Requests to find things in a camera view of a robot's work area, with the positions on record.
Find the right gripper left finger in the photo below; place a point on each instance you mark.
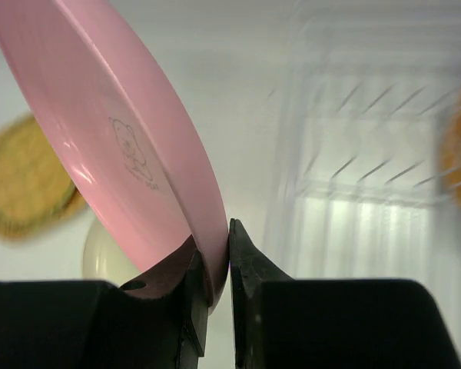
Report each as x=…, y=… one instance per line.
x=156, y=320

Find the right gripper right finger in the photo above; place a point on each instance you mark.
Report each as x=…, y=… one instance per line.
x=282, y=322

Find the cream round plate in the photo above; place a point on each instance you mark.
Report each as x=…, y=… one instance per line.
x=103, y=259

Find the green-rimmed woven plate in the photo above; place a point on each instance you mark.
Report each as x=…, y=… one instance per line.
x=34, y=186

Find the pink round plate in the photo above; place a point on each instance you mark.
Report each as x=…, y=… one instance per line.
x=120, y=130

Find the square woven bamboo plate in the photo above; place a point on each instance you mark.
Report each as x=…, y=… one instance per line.
x=74, y=207

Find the white wire dish rack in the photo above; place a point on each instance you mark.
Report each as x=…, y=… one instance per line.
x=359, y=193

